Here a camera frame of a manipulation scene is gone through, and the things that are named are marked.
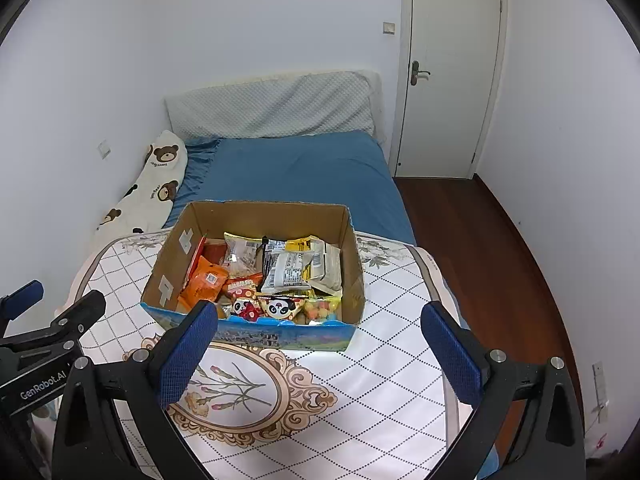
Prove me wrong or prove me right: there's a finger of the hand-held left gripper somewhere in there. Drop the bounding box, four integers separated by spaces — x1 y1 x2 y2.
0 280 45 333
0 290 107 356

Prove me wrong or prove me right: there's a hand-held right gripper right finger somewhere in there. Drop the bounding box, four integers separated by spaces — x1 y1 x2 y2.
420 301 587 480

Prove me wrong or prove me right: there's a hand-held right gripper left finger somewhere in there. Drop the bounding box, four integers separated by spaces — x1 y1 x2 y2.
52 300 220 480

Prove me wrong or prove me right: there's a red snack packet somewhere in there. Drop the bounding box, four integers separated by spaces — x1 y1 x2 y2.
227 296 265 322

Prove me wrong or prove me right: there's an orange snack packet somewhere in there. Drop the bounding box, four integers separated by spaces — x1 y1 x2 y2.
178 256 231 311

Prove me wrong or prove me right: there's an orange yellow chip packet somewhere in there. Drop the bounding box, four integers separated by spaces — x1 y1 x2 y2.
222 274 265 303

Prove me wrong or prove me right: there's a cardboard box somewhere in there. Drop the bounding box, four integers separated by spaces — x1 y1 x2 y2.
140 201 366 352

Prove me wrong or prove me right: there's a clear red label packet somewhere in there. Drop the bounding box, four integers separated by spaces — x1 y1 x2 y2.
256 294 306 321

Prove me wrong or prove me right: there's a white barcode snack packet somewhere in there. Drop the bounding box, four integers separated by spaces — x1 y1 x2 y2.
261 251 313 295

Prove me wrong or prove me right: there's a colourful candy packet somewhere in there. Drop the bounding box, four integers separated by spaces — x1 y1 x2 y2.
302 296 343 323

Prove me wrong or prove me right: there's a white quilted printed mat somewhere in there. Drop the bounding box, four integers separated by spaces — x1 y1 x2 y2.
55 230 498 480

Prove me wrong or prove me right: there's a dark red flat packet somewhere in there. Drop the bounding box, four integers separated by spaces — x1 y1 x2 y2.
192 236 230 267

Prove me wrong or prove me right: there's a yellow clear nut packet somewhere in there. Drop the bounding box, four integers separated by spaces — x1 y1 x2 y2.
223 231 265 278

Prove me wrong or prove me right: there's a black snack packet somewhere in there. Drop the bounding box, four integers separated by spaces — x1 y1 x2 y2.
260 236 281 286

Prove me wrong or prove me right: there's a bear print pillow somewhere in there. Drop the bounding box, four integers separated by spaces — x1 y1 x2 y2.
95 130 188 233

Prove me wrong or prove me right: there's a cream white snack packet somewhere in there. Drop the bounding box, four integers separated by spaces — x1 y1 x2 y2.
312 242 345 296

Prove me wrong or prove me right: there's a yellow snack packet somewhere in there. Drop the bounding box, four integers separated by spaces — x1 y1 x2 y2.
280 235 326 281

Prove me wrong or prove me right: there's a blue bed sheet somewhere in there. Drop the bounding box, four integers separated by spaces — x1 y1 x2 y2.
165 130 417 246

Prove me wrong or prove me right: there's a grey quilted headboard cushion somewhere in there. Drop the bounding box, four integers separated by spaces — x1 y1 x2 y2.
165 70 383 141

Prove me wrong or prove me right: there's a white door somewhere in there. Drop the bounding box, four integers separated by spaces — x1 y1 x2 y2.
395 0 508 179

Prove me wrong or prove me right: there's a white wall outlet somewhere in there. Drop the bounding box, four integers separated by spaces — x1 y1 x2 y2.
592 361 609 408

